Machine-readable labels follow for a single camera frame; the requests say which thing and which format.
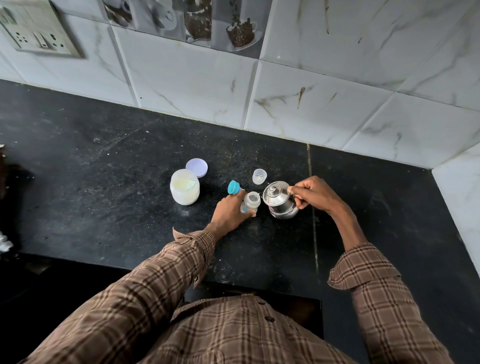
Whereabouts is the person's left hand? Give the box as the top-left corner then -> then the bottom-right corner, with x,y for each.
210,189 -> 258,238

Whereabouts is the white plastic powder jar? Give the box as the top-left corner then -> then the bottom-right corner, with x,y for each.
170,169 -> 201,206

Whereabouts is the clear baby feeding bottle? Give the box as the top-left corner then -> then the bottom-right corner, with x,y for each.
240,191 -> 262,215

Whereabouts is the small steel kettle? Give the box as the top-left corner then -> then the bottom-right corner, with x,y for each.
262,181 -> 301,220

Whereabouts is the white wall socket plate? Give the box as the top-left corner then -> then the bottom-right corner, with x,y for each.
0,0 -> 85,59

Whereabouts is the brown plaid shirt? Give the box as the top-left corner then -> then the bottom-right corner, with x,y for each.
19,293 -> 362,364

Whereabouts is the person's left forearm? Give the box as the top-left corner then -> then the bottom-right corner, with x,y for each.
98,222 -> 218,331

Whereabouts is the person's right hand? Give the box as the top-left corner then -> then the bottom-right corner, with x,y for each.
287,175 -> 349,216

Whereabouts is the lavender jar lid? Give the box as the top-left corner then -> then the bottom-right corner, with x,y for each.
185,158 -> 209,179

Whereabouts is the person's right forearm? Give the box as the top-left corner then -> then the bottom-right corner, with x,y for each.
328,203 -> 456,364

